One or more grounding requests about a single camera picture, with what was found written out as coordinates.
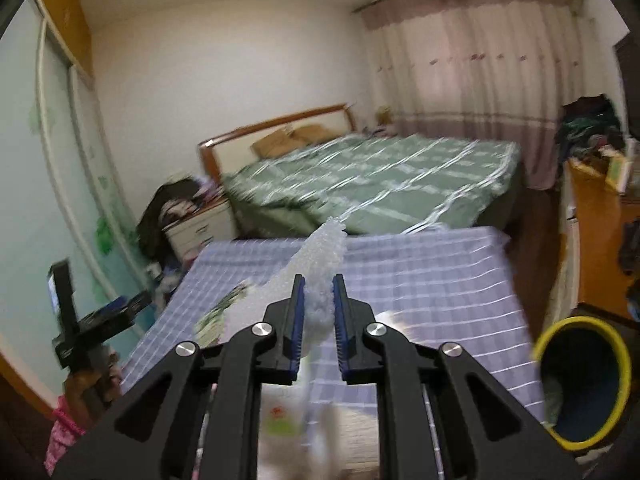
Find white bedside drawer cabinet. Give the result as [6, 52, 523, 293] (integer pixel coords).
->
[164, 202, 238, 260]

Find blue checkered tablecloth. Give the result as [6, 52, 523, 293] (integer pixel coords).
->
[119, 225, 549, 480]

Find pink white curtain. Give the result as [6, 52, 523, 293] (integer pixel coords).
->
[359, 0, 589, 190]

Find wooden bed headboard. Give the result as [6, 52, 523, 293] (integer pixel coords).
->
[197, 103, 359, 183]

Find brown pillow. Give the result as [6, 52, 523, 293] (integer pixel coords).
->
[250, 128, 307, 159]
[291, 124, 343, 145]

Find dark clothes on nightstand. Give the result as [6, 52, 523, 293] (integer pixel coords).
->
[137, 177, 222, 266]

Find yellow rimmed trash bin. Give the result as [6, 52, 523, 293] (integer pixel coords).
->
[534, 315, 632, 455]

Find framed picture on dresser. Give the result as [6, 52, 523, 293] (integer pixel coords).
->
[605, 154, 632, 195]

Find green plaid bed duvet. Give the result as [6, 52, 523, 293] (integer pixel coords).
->
[222, 133, 524, 237]

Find pile of dark clothes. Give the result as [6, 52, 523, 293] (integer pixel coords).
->
[555, 93, 626, 164]

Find glass wardrobe sliding door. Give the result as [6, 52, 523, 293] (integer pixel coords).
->
[1, 0, 150, 400]

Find long wooden dresser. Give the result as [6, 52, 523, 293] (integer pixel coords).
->
[542, 162, 639, 330]

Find black television screen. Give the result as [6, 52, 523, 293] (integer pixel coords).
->
[615, 32, 640, 141]

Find small box on far nightstand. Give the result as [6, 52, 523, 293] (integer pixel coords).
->
[375, 106, 393, 126]

